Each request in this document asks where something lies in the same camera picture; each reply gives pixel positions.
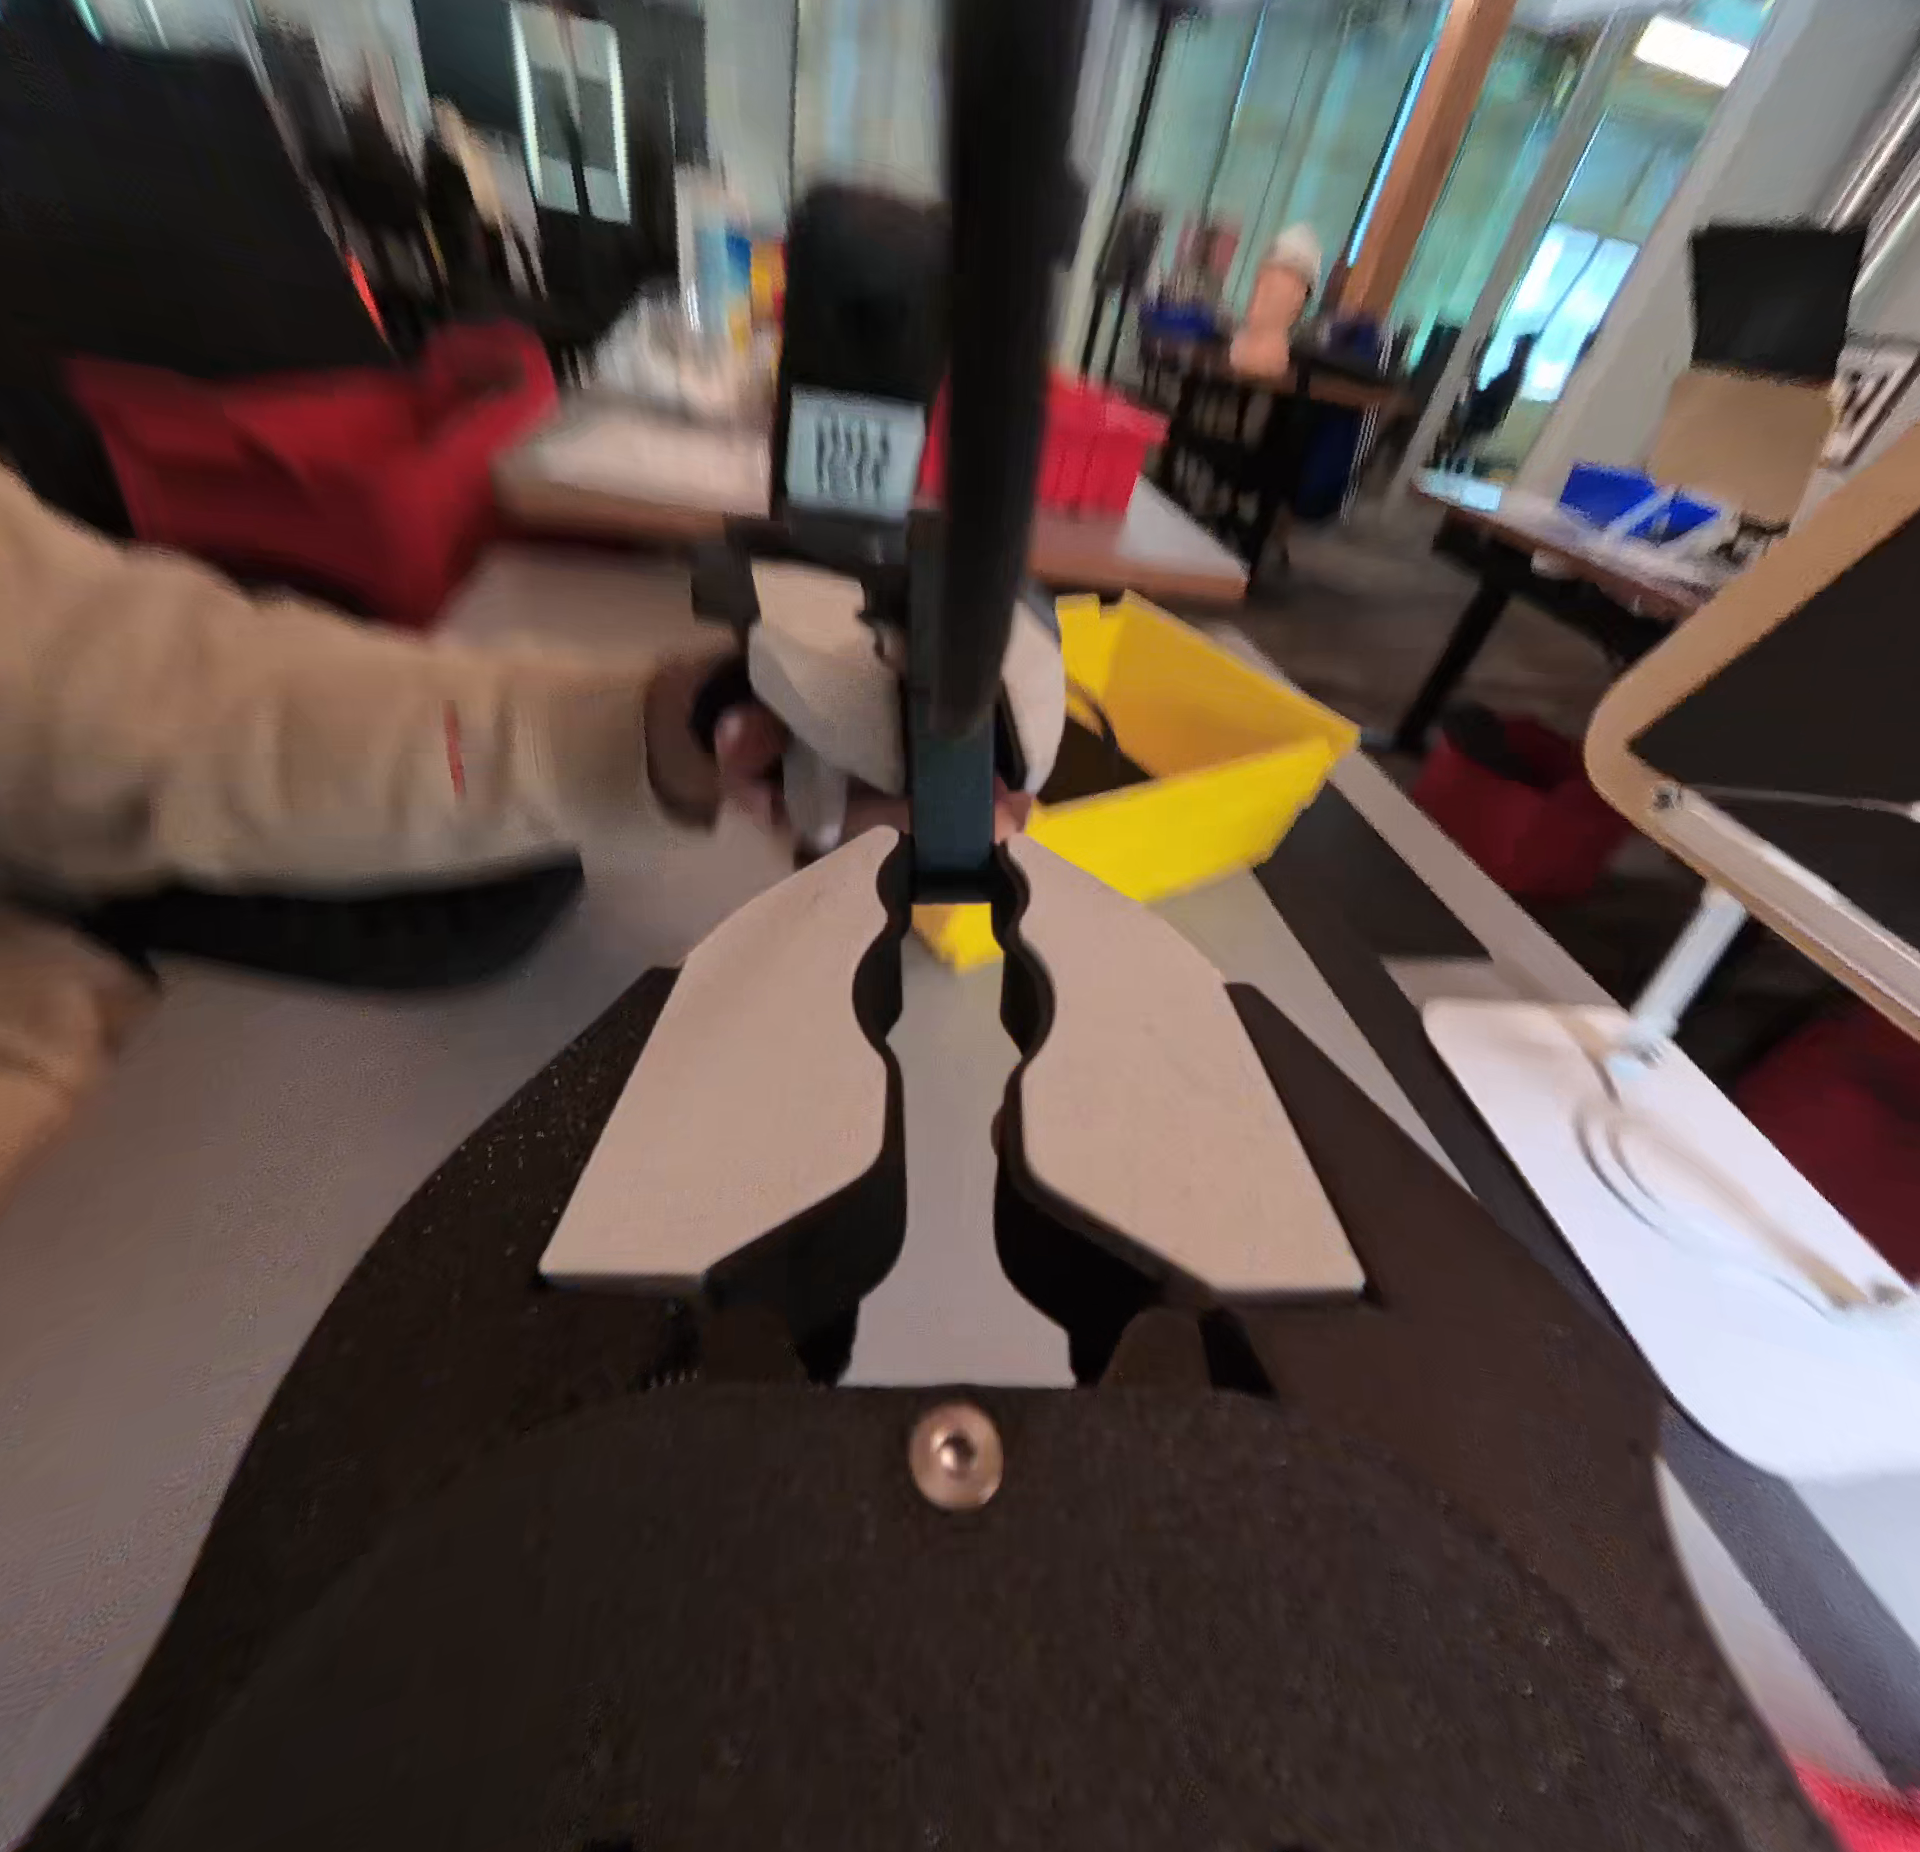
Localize red bag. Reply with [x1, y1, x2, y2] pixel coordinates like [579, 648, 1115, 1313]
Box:
[1415, 713, 1636, 896]

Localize person's left hand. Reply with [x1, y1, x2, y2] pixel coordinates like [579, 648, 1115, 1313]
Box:
[646, 658, 790, 834]

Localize black background panel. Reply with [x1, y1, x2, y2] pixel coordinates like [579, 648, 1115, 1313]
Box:
[1688, 224, 1870, 380]

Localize white tablet stand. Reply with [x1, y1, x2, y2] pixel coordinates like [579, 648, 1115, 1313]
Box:
[1426, 785, 1920, 1508]

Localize person's left forearm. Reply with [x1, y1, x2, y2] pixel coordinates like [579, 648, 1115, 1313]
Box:
[0, 461, 673, 896]

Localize thick black braided HDMI cable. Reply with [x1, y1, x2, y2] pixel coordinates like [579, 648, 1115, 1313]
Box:
[943, 0, 1096, 753]

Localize red cloth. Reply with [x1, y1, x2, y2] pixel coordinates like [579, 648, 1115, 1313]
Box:
[64, 319, 567, 621]

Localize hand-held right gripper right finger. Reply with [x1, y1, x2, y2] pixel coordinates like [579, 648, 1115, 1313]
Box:
[984, 834, 1371, 1309]

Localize yellow plastic bin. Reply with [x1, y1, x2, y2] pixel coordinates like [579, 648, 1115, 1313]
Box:
[904, 589, 1363, 976]

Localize red ribbed bin white label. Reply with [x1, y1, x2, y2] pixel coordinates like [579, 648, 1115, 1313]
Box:
[922, 377, 1174, 516]

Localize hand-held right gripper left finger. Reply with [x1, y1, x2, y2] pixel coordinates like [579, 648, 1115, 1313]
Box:
[536, 826, 911, 1293]

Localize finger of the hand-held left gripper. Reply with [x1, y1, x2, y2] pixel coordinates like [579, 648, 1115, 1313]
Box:
[994, 602, 1071, 799]
[746, 562, 922, 799]

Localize wooden post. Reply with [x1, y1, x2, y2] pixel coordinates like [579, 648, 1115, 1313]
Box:
[1331, 0, 1544, 316]

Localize blue bin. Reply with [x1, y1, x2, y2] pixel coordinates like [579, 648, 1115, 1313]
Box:
[1560, 461, 1716, 545]

